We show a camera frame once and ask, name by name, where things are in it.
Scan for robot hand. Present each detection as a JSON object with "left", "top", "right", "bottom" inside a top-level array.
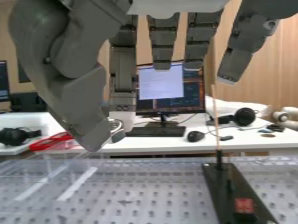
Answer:
[{"left": 8, "top": 0, "right": 298, "bottom": 153}]

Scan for black case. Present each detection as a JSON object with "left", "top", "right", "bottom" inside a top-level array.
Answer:
[{"left": 9, "top": 92, "right": 47, "bottom": 113}]

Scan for computer screen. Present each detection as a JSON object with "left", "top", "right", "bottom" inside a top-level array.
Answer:
[
  {"left": 0, "top": 60, "right": 12, "bottom": 103},
  {"left": 135, "top": 62, "right": 206, "bottom": 117}
]

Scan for white desk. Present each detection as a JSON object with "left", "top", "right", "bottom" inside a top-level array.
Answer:
[
  {"left": 0, "top": 111, "right": 67, "bottom": 156},
  {"left": 65, "top": 111, "right": 298, "bottom": 156}
]

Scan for red tray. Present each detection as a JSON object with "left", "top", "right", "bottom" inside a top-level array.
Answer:
[{"left": 28, "top": 131, "right": 77, "bottom": 152}]

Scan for black headphones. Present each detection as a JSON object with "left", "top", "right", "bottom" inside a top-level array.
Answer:
[
  {"left": 0, "top": 127, "right": 42, "bottom": 147},
  {"left": 232, "top": 106, "right": 258, "bottom": 127}
]

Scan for black keyboard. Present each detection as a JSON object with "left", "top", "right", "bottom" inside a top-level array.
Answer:
[{"left": 125, "top": 125, "right": 187, "bottom": 138}]

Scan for black mouse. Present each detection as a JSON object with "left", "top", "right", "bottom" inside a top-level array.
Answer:
[{"left": 186, "top": 130, "right": 206, "bottom": 143}]

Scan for thin stick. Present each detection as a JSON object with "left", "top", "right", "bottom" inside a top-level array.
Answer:
[{"left": 210, "top": 83, "right": 224, "bottom": 172}]

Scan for clear box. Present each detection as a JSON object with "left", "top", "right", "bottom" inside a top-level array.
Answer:
[{"left": 0, "top": 151, "right": 298, "bottom": 224}]

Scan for small white jointed device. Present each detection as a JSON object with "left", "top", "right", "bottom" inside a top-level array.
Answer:
[{"left": 270, "top": 106, "right": 298, "bottom": 131}]

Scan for black plate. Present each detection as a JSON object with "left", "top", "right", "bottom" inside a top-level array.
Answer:
[{"left": 200, "top": 162, "right": 282, "bottom": 224}]

